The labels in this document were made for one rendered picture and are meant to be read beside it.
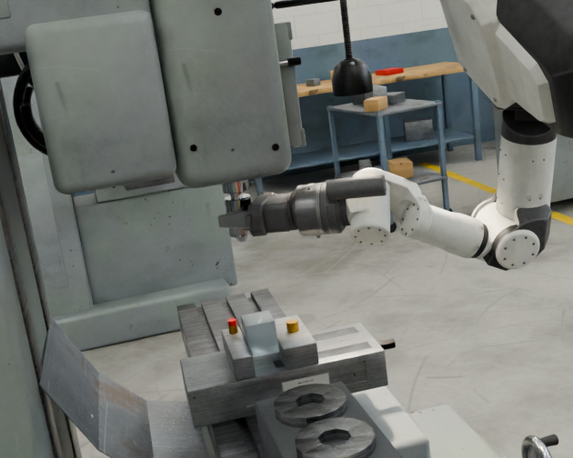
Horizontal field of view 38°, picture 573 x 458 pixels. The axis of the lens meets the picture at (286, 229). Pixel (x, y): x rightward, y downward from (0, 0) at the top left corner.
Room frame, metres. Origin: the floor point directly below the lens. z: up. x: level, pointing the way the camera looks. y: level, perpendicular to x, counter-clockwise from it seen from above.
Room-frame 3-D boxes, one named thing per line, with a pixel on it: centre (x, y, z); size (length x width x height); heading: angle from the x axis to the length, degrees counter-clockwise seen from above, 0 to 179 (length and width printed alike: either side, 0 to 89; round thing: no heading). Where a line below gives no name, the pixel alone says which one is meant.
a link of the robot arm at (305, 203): (1.39, -0.01, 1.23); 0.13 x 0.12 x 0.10; 166
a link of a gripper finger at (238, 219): (1.38, 0.08, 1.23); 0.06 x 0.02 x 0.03; 76
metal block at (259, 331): (1.38, 0.07, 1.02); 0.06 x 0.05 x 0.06; 10
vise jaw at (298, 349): (1.39, 0.02, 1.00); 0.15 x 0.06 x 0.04; 10
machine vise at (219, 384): (1.39, 0.04, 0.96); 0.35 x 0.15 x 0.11; 100
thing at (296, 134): (1.43, -0.03, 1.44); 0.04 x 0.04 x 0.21; 11
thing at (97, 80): (1.38, 0.27, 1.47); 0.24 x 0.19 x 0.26; 11
